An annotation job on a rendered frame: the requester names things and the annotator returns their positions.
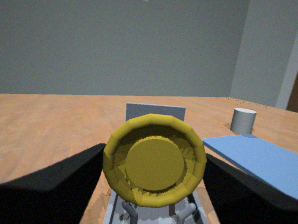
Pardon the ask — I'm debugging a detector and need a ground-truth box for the yellow round plate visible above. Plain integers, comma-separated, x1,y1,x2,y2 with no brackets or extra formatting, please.
102,114,207,208

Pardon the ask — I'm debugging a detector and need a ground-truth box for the light blue mat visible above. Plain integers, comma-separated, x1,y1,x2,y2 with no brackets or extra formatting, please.
201,134,298,200

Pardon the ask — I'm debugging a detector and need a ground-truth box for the grey cylinder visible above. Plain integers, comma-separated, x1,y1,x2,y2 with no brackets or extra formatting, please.
230,108,257,134

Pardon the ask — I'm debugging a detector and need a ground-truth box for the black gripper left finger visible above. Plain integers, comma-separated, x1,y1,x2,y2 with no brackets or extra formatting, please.
0,143,106,224

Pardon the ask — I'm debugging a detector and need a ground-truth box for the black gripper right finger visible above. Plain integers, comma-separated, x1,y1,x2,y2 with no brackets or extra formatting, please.
203,153,298,224

